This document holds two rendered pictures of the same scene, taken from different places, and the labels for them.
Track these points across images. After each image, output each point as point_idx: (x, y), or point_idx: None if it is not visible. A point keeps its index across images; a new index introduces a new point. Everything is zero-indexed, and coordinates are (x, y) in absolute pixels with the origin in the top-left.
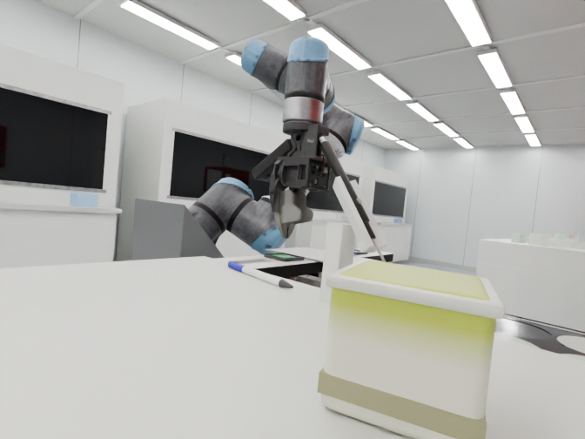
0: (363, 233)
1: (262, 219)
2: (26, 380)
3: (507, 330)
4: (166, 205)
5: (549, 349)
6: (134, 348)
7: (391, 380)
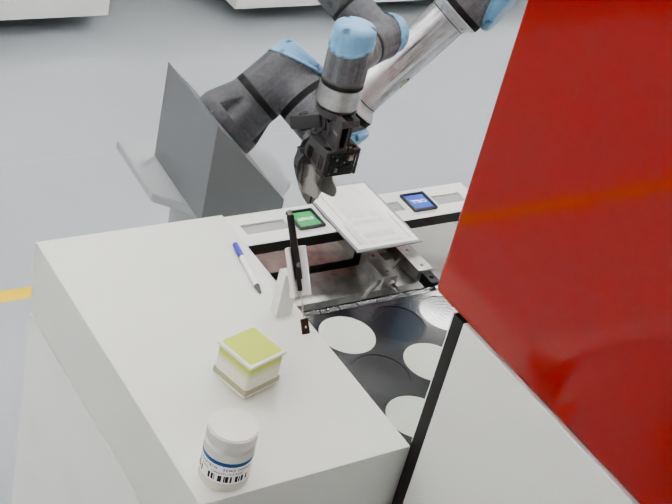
0: (290, 289)
1: None
2: (127, 340)
3: None
4: (201, 108)
5: None
6: (159, 332)
7: (229, 374)
